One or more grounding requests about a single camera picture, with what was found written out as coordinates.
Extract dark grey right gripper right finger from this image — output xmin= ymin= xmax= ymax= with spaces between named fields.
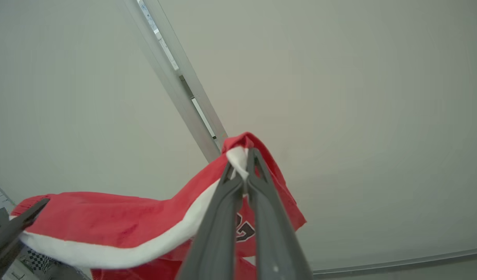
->
xmin=246 ymin=148 xmax=313 ymax=280

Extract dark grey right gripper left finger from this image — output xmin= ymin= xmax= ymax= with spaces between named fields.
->
xmin=176 ymin=161 xmax=245 ymax=280

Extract red basketball shorts number 23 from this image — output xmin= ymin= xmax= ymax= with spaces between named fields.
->
xmin=10 ymin=131 xmax=307 ymax=280

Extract black white checkered board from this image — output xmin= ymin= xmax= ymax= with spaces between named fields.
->
xmin=26 ymin=249 xmax=56 ymax=273

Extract grey wall base rail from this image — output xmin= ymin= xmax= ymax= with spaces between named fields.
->
xmin=312 ymin=247 xmax=477 ymax=277

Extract grey double partition post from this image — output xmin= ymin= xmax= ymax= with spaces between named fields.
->
xmin=117 ymin=0 xmax=229 ymax=163

